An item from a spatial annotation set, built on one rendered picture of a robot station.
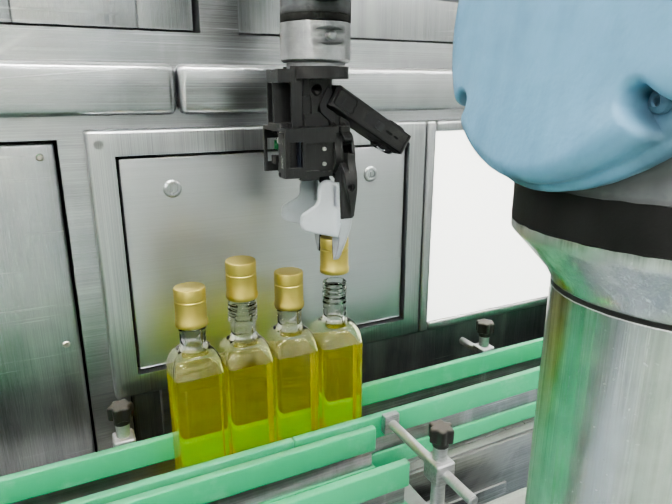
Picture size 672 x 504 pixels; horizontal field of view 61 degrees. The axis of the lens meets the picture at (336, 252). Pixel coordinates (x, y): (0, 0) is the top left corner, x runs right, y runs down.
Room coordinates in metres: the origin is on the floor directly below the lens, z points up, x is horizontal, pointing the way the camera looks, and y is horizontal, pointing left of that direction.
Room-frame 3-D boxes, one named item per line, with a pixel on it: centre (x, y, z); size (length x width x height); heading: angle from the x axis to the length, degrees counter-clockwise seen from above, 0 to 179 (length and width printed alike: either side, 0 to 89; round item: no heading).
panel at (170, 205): (0.86, -0.11, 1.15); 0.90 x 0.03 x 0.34; 117
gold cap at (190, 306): (0.57, 0.16, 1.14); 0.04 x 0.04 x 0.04
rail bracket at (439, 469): (0.57, -0.11, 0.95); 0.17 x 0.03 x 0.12; 27
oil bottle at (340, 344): (0.65, 0.00, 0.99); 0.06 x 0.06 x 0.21; 26
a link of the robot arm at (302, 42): (0.64, 0.02, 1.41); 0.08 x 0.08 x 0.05
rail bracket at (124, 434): (0.61, 0.26, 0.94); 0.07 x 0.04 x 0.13; 27
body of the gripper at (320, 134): (0.64, 0.03, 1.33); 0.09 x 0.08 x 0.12; 116
